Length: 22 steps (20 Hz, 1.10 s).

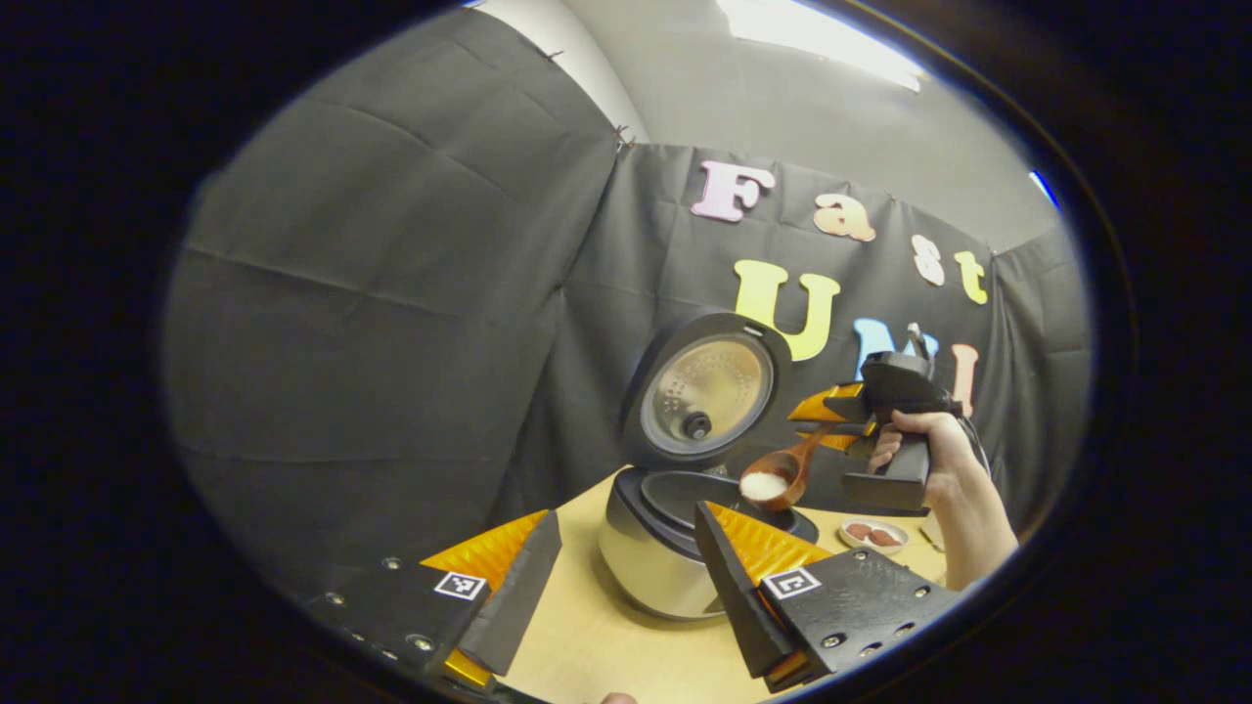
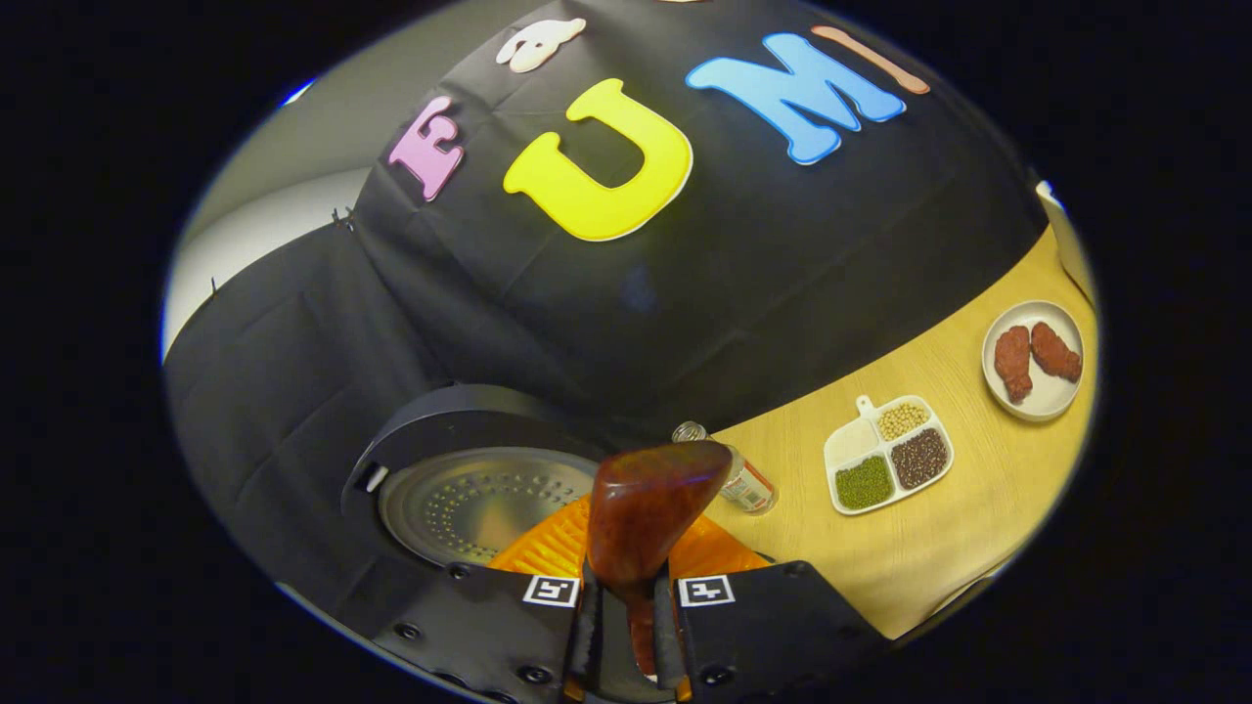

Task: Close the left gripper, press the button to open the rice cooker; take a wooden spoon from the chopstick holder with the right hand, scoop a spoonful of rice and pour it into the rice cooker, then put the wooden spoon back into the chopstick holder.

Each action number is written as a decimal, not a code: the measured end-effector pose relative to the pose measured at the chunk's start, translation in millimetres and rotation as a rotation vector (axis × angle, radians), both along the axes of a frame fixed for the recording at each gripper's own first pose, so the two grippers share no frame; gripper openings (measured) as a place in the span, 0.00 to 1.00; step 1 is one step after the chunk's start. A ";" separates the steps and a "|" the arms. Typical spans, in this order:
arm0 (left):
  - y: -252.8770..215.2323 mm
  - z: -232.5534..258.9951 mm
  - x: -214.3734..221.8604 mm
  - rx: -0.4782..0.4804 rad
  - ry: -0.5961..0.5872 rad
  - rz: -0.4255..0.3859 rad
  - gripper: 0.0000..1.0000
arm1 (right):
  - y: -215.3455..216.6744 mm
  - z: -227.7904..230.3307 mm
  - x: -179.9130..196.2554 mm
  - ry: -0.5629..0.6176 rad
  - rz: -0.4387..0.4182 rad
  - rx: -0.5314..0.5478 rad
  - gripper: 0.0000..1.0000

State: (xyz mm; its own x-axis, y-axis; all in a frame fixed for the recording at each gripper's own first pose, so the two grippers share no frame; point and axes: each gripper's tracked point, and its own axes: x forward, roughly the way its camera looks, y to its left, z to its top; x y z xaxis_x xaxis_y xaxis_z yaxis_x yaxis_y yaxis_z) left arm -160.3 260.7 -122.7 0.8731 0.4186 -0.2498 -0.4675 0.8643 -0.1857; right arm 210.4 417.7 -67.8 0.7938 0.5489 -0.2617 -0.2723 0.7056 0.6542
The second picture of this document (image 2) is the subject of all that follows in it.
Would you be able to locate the short red meat piece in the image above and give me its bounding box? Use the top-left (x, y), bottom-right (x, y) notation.
top-left (1030, 322), bottom-right (1083, 383)

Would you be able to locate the small glass bottle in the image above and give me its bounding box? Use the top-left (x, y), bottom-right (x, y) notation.
top-left (672, 421), bottom-right (780, 516)

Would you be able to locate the white divided dish of beans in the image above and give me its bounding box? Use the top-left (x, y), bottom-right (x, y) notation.
top-left (823, 394), bottom-right (955, 516)

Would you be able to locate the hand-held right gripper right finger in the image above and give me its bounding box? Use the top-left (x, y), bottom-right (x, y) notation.
top-left (650, 513), bottom-right (891, 700)

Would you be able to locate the silver black rice cooker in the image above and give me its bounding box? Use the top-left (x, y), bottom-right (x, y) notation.
top-left (340, 383), bottom-right (607, 593)

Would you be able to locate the long red meat piece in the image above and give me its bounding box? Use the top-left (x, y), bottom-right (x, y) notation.
top-left (994, 326), bottom-right (1034, 404)

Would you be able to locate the round white plate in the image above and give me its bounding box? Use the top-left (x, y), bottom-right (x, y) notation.
top-left (981, 300), bottom-right (1086, 422)

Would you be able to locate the brown wooden spoon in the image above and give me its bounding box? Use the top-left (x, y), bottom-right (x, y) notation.
top-left (587, 440), bottom-right (735, 678)

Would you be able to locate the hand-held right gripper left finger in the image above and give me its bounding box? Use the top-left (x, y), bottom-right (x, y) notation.
top-left (367, 494), bottom-right (603, 704)

